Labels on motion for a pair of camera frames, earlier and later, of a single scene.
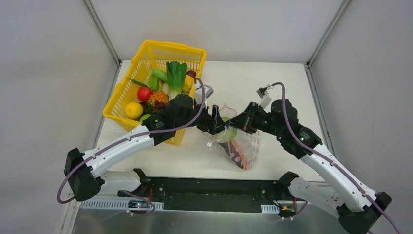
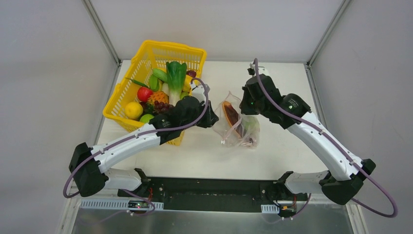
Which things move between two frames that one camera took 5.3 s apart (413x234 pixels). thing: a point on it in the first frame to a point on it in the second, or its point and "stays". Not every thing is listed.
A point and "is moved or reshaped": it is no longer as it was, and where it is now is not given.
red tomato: [143, 93] stays
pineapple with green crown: [160, 96] stays
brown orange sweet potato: [232, 148] to [235, 122]
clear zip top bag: [240, 147] is moved or reshaped
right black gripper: [246, 117] to [246, 106]
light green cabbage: [228, 134] is moved or reshaped
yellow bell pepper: [188, 84] stays
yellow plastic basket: [152, 55] stays
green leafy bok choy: [176, 75] stays
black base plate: [208, 190] stays
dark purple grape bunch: [159, 105] stays
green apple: [144, 117] stays
